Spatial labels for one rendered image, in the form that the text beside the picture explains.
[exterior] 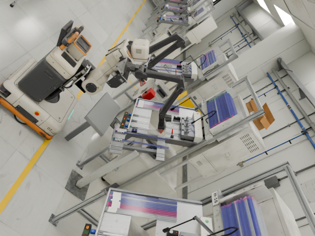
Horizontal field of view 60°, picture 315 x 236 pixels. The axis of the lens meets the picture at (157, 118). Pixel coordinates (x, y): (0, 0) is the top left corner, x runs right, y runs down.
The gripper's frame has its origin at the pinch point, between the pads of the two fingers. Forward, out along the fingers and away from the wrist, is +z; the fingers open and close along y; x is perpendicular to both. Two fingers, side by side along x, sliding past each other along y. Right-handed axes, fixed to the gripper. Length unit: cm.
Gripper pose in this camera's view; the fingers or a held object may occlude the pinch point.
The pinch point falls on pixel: (161, 132)
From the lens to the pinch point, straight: 282.6
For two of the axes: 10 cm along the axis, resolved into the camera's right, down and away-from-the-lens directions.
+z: -0.3, 8.3, 5.6
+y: 0.8, -5.6, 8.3
